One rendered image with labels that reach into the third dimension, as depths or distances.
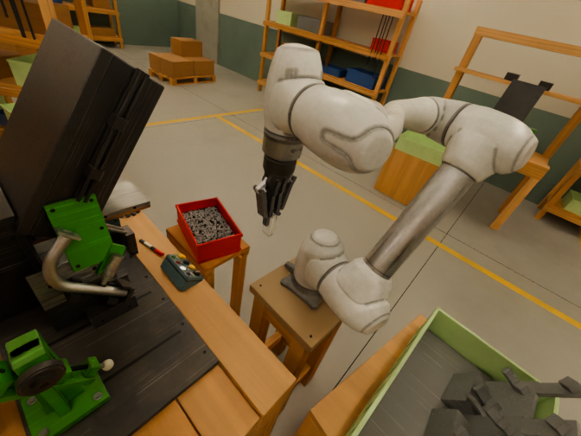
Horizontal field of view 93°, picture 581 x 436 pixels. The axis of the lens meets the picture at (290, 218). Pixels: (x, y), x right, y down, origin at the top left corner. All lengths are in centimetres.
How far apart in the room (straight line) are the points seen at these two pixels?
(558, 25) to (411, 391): 516
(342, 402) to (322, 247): 51
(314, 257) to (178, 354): 52
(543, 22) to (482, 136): 481
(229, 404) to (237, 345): 16
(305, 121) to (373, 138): 12
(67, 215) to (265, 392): 73
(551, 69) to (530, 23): 69
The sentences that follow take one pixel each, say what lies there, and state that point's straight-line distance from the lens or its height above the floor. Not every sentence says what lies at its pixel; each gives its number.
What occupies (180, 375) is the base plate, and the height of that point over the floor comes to 90.
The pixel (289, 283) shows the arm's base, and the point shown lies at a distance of 114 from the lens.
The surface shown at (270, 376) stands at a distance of 96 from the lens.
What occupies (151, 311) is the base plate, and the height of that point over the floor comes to 90.
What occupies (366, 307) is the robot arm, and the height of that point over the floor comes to 111.
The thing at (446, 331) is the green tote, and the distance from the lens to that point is 132.
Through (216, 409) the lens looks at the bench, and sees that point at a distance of 94.
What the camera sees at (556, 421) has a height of 112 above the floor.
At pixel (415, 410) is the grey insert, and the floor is 85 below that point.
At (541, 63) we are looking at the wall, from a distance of 562.
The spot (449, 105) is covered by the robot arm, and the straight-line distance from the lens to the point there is 95.
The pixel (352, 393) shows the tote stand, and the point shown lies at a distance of 113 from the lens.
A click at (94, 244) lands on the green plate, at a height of 113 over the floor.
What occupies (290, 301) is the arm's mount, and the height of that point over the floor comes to 89.
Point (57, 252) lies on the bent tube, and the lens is 94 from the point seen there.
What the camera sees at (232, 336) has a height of 90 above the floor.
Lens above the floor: 178
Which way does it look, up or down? 37 degrees down
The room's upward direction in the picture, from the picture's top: 13 degrees clockwise
